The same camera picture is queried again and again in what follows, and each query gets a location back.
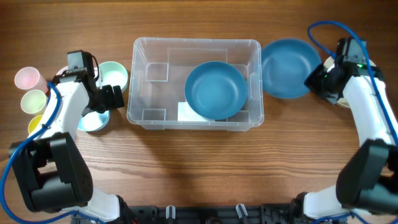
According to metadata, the cream plastic plate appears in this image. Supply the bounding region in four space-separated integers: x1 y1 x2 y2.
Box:
323 56 369 108

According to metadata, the light blue plastic bowl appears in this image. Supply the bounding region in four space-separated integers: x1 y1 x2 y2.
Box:
77 111 110 132

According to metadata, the dark blue plate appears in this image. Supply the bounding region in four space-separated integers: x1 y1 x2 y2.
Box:
261 39 322 99
184 61 248 120

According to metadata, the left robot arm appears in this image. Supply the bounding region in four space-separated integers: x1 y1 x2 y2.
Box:
1 50 137 223

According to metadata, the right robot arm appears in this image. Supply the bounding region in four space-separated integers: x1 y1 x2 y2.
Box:
300 37 397 222

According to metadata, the clear plastic storage container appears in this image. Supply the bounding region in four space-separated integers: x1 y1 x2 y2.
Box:
127 37 264 131

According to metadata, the mint green plastic bowl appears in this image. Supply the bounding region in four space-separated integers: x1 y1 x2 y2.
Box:
99 61 128 92

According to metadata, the pink plastic bowl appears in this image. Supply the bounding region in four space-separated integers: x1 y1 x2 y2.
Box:
56 66 68 75

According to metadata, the pale green plastic cup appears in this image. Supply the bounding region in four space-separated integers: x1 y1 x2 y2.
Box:
21 90 47 116

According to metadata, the yellow plastic cup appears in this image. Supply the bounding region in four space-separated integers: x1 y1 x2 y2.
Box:
28 114 42 134

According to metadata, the pink plastic cup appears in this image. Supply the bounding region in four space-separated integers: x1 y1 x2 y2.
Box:
14 67 48 94

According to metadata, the right blue cable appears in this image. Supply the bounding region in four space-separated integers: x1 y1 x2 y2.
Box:
307 20 398 224

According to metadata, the blue cable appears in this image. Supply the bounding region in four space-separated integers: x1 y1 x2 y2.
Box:
0 81 106 224
307 20 398 224

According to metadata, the left blue cable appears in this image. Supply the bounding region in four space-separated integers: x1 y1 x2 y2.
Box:
0 81 106 224

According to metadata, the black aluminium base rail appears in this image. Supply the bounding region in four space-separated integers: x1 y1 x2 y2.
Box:
112 203 313 224

